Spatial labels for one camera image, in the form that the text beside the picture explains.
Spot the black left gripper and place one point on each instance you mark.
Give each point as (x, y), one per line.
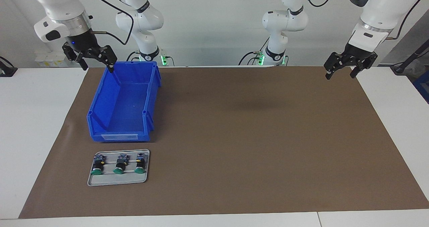
(357, 54)

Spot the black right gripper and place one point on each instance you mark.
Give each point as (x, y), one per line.
(83, 41)

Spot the green push button switch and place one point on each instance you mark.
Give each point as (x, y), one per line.
(140, 164)
(120, 163)
(98, 165)

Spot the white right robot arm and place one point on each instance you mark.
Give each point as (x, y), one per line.
(60, 2)

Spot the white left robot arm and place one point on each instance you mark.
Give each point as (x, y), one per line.
(385, 12)

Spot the white labelled box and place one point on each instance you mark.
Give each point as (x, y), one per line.
(50, 62)

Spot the blue plastic storage bin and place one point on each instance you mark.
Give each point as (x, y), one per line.
(124, 103)

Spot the black tripod pole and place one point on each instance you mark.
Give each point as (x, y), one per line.
(410, 58)

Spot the white connector with green light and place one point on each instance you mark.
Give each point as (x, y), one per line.
(259, 58)
(164, 58)

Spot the blue crate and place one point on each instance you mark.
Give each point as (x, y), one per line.
(424, 86)

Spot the silver metal tray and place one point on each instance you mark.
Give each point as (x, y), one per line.
(117, 180)

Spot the brown table mat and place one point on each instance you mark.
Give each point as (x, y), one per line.
(234, 153)

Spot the black clamp mount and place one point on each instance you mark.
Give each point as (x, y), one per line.
(6, 71)

